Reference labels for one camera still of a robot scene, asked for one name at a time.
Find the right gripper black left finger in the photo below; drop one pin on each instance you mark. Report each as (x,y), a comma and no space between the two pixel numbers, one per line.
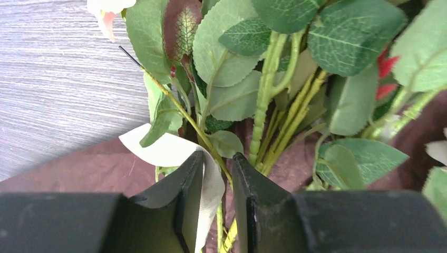
(162,218)

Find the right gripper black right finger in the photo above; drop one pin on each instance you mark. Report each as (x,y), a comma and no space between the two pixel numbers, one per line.
(269,218)

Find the short cream ribbon strip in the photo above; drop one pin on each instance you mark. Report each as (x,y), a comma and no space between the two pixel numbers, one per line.
(172,151)

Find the dark red wrapping paper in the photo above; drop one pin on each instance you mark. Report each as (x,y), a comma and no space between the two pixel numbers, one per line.
(66,205)

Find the pink artificial flower bouquet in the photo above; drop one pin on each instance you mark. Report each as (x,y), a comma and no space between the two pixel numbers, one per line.
(355,71)

